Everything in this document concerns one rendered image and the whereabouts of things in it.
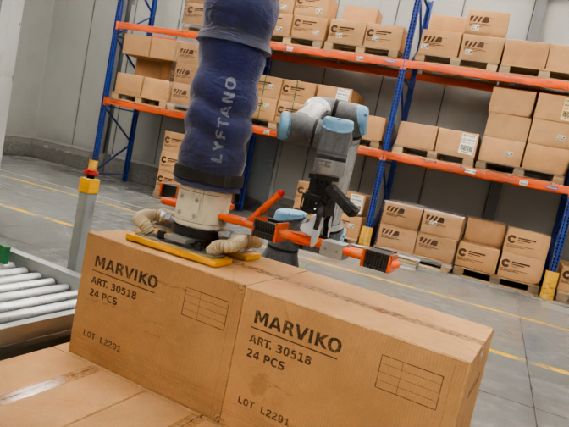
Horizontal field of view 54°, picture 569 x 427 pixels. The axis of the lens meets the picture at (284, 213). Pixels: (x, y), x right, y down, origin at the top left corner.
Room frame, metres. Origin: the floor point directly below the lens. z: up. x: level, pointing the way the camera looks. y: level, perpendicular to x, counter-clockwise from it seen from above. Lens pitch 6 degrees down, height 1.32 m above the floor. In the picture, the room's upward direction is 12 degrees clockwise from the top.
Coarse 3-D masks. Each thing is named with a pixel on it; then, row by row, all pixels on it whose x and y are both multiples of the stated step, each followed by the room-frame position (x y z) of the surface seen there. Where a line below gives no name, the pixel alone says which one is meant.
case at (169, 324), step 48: (96, 240) 1.73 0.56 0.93; (96, 288) 1.72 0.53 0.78; (144, 288) 1.64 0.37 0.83; (192, 288) 1.56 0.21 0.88; (240, 288) 1.49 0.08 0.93; (96, 336) 1.70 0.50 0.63; (144, 336) 1.62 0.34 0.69; (192, 336) 1.55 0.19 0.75; (144, 384) 1.61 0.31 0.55; (192, 384) 1.53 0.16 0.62
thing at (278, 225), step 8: (256, 224) 1.66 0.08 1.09; (264, 224) 1.65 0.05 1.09; (272, 224) 1.64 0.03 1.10; (280, 224) 1.66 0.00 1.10; (288, 224) 1.71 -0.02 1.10; (256, 232) 1.66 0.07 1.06; (264, 232) 1.66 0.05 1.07; (272, 232) 1.65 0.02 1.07; (272, 240) 1.65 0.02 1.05; (280, 240) 1.68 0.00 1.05
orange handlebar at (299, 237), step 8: (168, 200) 1.82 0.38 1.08; (176, 200) 1.86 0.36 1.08; (232, 208) 2.04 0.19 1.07; (224, 216) 1.73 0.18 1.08; (232, 216) 1.73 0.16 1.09; (240, 224) 1.71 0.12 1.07; (248, 224) 1.70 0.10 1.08; (280, 232) 1.65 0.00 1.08; (288, 232) 1.65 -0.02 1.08; (296, 232) 1.64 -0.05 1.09; (296, 240) 1.63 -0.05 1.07; (304, 240) 1.62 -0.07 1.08; (320, 240) 1.64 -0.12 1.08; (344, 248) 1.57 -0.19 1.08; (352, 248) 1.60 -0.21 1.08; (352, 256) 1.56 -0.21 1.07; (360, 256) 1.55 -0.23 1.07; (392, 264) 1.51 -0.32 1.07; (400, 264) 1.53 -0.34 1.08
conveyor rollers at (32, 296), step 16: (0, 272) 2.40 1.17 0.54; (16, 272) 2.47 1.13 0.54; (0, 288) 2.21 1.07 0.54; (16, 288) 2.27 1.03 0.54; (32, 288) 2.27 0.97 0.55; (48, 288) 2.32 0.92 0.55; (64, 288) 2.39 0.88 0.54; (0, 304) 2.02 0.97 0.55; (16, 304) 2.07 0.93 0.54; (32, 304) 2.13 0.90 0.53; (48, 304) 2.12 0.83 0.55; (64, 304) 2.17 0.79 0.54; (0, 320) 1.91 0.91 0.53; (16, 320) 1.96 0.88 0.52
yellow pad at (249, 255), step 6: (204, 246) 1.84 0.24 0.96; (228, 252) 1.80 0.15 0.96; (234, 252) 1.79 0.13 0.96; (240, 252) 1.80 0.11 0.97; (246, 252) 1.82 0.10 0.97; (252, 252) 1.84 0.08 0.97; (258, 252) 1.86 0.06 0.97; (240, 258) 1.78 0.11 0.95; (246, 258) 1.77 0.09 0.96; (252, 258) 1.81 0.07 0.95; (258, 258) 1.85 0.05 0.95
